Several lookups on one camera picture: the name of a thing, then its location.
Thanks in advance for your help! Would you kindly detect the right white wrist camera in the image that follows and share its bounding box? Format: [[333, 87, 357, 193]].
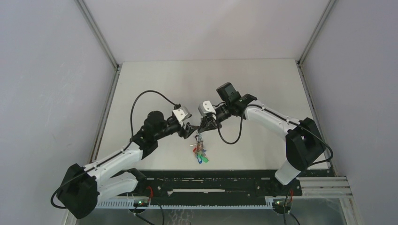
[[198, 100, 216, 117]]

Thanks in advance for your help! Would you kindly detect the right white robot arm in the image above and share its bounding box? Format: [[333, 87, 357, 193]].
[[198, 82, 334, 195]]

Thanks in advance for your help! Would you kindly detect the bunch of coloured tagged keys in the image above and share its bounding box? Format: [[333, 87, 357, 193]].
[[192, 140, 209, 165]]

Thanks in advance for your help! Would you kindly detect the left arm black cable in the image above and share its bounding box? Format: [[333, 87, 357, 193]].
[[50, 90, 182, 209]]

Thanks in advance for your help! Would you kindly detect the aluminium frame rail right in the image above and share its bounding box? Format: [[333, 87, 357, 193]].
[[297, 0, 338, 178]]

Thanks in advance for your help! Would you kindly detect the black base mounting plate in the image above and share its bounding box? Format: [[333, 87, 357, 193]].
[[116, 169, 303, 207]]

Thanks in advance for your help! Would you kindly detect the blue handled metal keyring holder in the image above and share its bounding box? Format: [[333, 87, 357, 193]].
[[195, 134, 204, 146]]

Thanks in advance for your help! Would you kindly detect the white slotted cable duct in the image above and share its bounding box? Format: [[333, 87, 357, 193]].
[[95, 198, 275, 210]]

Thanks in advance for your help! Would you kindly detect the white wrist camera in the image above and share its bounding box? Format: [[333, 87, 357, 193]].
[[198, 100, 216, 117], [172, 106, 192, 127]]

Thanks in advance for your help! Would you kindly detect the aluminium frame rail left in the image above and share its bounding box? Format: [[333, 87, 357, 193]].
[[75, 0, 122, 168]]

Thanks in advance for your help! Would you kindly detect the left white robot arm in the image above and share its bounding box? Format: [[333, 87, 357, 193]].
[[50, 107, 198, 219]]

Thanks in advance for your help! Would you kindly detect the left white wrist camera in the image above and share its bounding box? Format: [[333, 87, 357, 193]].
[[172, 106, 192, 127]]

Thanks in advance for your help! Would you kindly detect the aluminium frame rail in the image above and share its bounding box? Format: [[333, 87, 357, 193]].
[[75, 0, 122, 168], [297, 0, 338, 178]]

